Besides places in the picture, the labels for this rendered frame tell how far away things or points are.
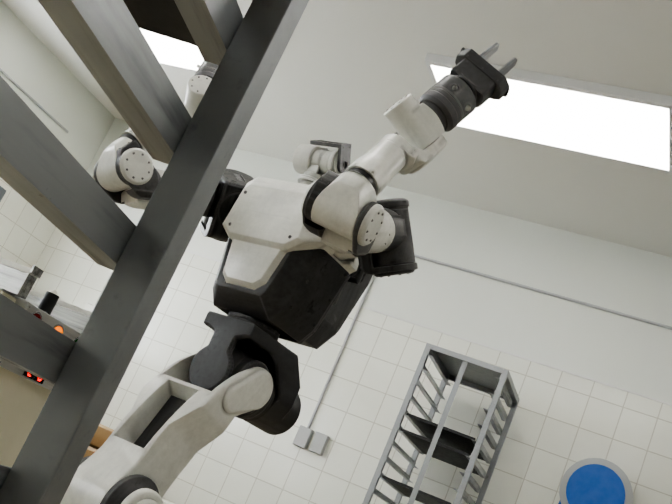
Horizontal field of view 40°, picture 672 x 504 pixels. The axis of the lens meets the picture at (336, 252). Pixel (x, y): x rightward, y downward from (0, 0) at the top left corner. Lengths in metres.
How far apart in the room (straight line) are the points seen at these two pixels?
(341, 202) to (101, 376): 1.00
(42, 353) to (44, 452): 0.07
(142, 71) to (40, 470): 0.26
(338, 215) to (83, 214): 1.02
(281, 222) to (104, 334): 1.26
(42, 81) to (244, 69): 6.64
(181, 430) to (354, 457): 4.25
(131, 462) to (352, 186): 0.64
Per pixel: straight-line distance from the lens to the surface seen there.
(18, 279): 2.00
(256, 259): 1.89
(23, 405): 2.15
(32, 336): 0.61
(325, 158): 2.00
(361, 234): 1.58
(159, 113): 0.65
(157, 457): 1.78
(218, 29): 0.69
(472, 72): 1.85
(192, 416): 1.78
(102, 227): 0.63
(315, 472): 6.06
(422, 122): 1.76
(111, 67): 0.59
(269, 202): 1.93
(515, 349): 5.96
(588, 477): 5.57
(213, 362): 1.88
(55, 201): 0.57
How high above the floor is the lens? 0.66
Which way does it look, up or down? 16 degrees up
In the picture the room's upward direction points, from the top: 24 degrees clockwise
